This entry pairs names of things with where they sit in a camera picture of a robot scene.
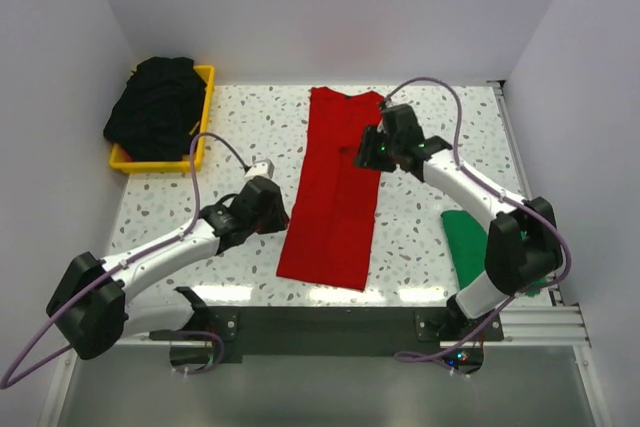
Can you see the black t-shirt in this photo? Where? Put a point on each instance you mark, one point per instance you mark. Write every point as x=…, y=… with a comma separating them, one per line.
x=156, y=115

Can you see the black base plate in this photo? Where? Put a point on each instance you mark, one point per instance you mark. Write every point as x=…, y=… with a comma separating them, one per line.
x=320, y=332

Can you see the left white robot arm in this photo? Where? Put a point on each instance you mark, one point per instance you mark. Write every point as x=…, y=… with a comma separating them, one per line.
x=150, y=267

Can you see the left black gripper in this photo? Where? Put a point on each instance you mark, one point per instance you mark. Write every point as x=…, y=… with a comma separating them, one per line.
x=280, y=219

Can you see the yellow plastic tray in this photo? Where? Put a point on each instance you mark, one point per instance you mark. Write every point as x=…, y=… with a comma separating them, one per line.
x=120, y=161

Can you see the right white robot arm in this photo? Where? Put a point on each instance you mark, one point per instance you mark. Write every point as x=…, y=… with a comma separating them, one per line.
x=521, y=248

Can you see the red t-shirt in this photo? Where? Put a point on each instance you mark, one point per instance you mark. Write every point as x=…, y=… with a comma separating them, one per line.
x=329, y=237

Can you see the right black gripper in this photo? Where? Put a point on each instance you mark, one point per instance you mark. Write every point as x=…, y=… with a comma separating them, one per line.
x=366, y=155

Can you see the folded green t-shirt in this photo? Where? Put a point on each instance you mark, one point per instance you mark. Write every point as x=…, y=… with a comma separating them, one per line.
x=467, y=242

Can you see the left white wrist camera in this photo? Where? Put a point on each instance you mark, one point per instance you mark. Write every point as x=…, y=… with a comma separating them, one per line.
x=263, y=168

